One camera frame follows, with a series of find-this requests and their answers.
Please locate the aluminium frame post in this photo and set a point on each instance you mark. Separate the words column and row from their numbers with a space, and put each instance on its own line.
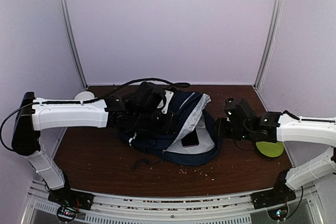
column 266, row 55
column 72, row 43

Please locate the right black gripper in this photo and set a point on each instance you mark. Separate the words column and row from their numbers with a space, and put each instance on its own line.
column 220, row 130

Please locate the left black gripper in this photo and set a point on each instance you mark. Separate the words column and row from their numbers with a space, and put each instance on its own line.
column 171, row 120

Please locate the left aluminium frame post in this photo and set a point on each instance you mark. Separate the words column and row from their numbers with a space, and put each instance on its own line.
column 72, row 43

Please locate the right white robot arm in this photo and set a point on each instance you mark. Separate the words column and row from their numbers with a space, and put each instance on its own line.
column 300, row 129

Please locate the green plate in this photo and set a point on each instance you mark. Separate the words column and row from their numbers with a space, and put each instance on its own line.
column 270, row 149

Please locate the right aluminium frame post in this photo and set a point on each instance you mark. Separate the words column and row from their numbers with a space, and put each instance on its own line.
column 266, row 55

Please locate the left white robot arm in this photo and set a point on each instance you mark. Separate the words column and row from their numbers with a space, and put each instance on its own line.
column 37, row 114

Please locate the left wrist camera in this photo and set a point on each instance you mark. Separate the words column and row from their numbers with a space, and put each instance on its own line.
column 168, row 97

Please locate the navy blue backpack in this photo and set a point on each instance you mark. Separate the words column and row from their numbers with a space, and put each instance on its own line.
column 190, row 110

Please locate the white patterned bowl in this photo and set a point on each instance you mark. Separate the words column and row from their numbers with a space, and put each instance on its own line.
column 85, row 95

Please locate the front aluminium rail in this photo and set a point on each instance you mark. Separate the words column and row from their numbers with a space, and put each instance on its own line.
column 228, row 208

